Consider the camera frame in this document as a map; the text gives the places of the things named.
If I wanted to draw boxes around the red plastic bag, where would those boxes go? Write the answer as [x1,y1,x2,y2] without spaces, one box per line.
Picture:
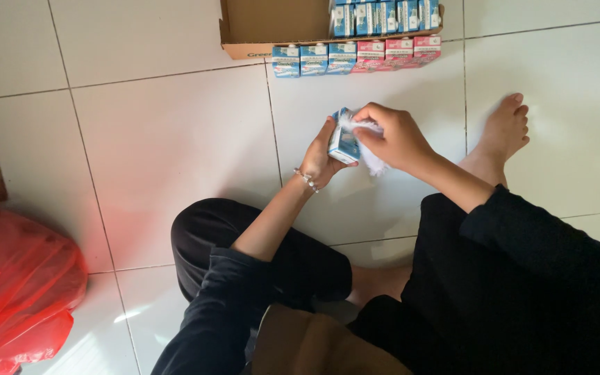
[0,205,89,375]

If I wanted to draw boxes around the person's right hand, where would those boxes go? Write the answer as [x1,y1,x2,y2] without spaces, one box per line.
[352,102,437,176]

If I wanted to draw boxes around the person's foot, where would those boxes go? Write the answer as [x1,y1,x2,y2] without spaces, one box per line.
[458,93,531,189]
[346,265,414,308]

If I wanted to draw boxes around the batch of blue cartons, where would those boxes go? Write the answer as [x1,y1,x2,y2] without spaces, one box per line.
[330,0,442,38]

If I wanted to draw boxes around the person's black clothing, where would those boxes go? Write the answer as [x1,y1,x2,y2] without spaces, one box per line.
[150,184,600,375]

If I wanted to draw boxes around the pink milk carton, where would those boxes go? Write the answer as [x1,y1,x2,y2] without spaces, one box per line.
[351,40,386,74]
[383,37,415,71]
[407,35,442,69]

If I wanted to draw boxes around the person's left hand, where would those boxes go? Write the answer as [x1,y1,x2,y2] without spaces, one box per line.
[299,116,359,190]

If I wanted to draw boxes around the brown cloth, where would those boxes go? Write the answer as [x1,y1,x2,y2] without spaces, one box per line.
[251,303,413,375]

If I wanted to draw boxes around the person's right foot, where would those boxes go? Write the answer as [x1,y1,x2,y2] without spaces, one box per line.
[458,93,531,189]

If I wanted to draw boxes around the brown cardboard box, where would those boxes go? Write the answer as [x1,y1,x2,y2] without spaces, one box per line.
[219,0,445,60]

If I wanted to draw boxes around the blue milk carton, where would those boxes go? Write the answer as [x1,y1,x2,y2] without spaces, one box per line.
[300,43,329,77]
[325,42,357,76]
[272,45,301,79]
[327,107,361,165]

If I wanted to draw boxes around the white tissue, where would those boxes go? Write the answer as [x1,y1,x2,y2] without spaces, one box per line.
[337,114,390,177]

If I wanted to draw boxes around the pearl bead bracelet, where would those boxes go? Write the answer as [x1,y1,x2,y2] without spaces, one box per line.
[293,167,320,194]

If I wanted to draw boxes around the person's left foot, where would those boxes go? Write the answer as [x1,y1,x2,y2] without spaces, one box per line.
[346,265,414,308]

